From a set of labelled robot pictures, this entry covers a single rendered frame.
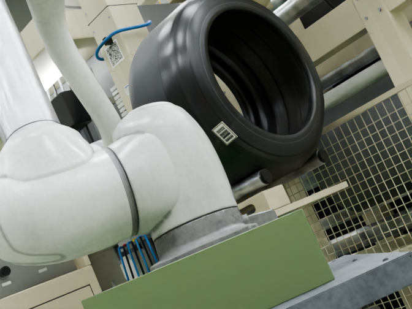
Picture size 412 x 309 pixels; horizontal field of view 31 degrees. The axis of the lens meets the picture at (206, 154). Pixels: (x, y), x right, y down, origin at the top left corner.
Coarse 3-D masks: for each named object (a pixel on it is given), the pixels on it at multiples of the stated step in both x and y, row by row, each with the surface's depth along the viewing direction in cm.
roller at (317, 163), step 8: (320, 152) 221; (312, 160) 223; (320, 160) 221; (328, 160) 223; (304, 168) 226; (312, 168) 224; (288, 176) 230; (296, 176) 229; (272, 184) 236; (280, 184) 234; (256, 192) 241
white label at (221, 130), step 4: (220, 124) 195; (224, 124) 195; (216, 128) 195; (220, 128) 195; (224, 128) 195; (228, 128) 195; (216, 132) 196; (220, 132) 196; (224, 132) 196; (228, 132) 196; (232, 132) 195; (220, 136) 196; (224, 136) 196; (228, 136) 196; (232, 136) 196; (236, 136) 196; (224, 140) 197; (228, 140) 197; (232, 140) 197; (228, 144) 197
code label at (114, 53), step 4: (116, 40) 243; (112, 44) 244; (116, 44) 243; (108, 48) 246; (112, 48) 245; (116, 48) 243; (108, 52) 247; (112, 52) 245; (116, 52) 244; (120, 52) 242; (108, 56) 247; (112, 56) 246; (116, 56) 244; (120, 56) 243; (112, 60) 246; (116, 60) 245; (120, 60) 243; (112, 64) 246; (116, 64) 245
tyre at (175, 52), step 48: (192, 0) 212; (240, 0) 221; (144, 48) 214; (192, 48) 199; (240, 48) 247; (288, 48) 239; (144, 96) 207; (192, 96) 196; (240, 96) 249; (288, 96) 244; (240, 144) 199; (288, 144) 208
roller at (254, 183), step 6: (258, 174) 202; (264, 174) 202; (270, 174) 203; (246, 180) 205; (252, 180) 203; (258, 180) 202; (264, 180) 201; (270, 180) 202; (234, 186) 209; (240, 186) 207; (246, 186) 205; (252, 186) 204; (258, 186) 203; (234, 192) 209; (240, 192) 207; (246, 192) 206; (252, 192) 206; (234, 198) 210; (240, 198) 210
